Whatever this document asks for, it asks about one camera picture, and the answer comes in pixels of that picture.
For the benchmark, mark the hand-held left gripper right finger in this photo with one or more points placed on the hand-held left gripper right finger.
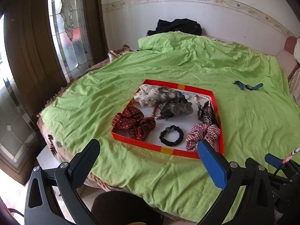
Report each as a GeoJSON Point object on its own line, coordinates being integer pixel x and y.
{"type": "Point", "coordinates": [212, 165]}

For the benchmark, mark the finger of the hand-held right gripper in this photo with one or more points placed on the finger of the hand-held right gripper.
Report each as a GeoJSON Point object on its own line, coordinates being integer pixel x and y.
{"type": "Point", "coordinates": [273, 160]}

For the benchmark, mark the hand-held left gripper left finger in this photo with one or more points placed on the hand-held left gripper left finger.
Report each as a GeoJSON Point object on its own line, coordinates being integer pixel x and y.
{"type": "Point", "coordinates": [84, 164]}

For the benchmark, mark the red plaid scrunchie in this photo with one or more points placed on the red plaid scrunchie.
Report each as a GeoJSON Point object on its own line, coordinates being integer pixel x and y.
{"type": "Point", "coordinates": [206, 131]}

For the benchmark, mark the black hair claw clips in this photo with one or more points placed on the black hair claw clips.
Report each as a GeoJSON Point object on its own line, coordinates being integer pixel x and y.
{"type": "Point", "coordinates": [206, 114]}

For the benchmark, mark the red cardboard box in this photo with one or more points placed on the red cardboard box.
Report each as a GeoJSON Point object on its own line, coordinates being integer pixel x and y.
{"type": "Point", "coordinates": [140, 142]}

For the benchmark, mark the dark red dotted scrunchie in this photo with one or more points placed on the dark red dotted scrunchie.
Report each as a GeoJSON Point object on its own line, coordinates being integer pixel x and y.
{"type": "Point", "coordinates": [131, 119]}

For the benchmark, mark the grey scrunchie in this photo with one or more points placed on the grey scrunchie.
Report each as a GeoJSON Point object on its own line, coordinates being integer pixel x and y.
{"type": "Point", "coordinates": [178, 103]}

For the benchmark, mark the white scrunchie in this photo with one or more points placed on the white scrunchie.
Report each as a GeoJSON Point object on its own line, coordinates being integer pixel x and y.
{"type": "Point", "coordinates": [146, 96]}

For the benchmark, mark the dark round stool seat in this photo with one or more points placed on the dark round stool seat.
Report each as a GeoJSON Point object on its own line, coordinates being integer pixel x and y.
{"type": "Point", "coordinates": [126, 208]}

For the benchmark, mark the green bed sheet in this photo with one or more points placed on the green bed sheet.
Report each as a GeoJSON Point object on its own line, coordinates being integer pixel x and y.
{"type": "Point", "coordinates": [93, 86]}

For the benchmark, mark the pink upholstered chair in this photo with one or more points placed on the pink upholstered chair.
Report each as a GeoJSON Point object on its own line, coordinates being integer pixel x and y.
{"type": "Point", "coordinates": [290, 44]}

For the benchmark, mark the wooden door with leaded glass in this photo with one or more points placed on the wooden door with leaded glass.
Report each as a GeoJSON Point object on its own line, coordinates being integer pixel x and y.
{"type": "Point", "coordinates": [30, 39]}

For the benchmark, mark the black cloth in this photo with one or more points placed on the black cloth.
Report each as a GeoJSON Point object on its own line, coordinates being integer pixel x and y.
{"type": "Point", "coordinates": [178, 25]}

